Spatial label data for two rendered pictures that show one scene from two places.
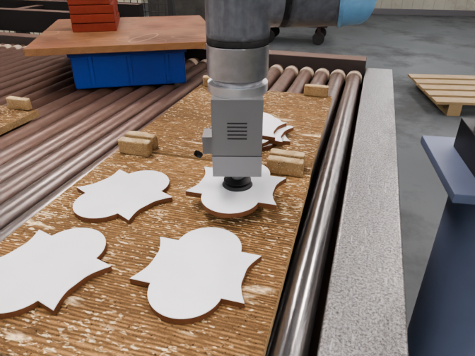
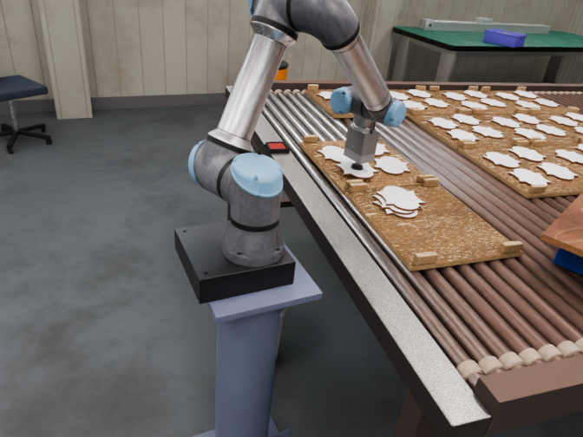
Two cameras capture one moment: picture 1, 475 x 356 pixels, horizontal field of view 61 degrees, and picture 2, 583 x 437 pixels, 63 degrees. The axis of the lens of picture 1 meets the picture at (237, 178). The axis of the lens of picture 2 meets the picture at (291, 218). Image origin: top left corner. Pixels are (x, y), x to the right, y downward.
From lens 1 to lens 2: 1.91 m
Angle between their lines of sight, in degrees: 110
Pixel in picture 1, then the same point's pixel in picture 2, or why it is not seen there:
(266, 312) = (311, 153)
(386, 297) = (286, 168)
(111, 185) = (399, 165)
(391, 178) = (311, 208)
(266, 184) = (347, 169)
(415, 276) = not seen: outside the picture
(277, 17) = not seen: hidden behind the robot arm
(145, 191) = (385, 166)
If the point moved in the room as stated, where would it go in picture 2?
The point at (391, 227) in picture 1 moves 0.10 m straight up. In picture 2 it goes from (297, 186) to (299, 158)
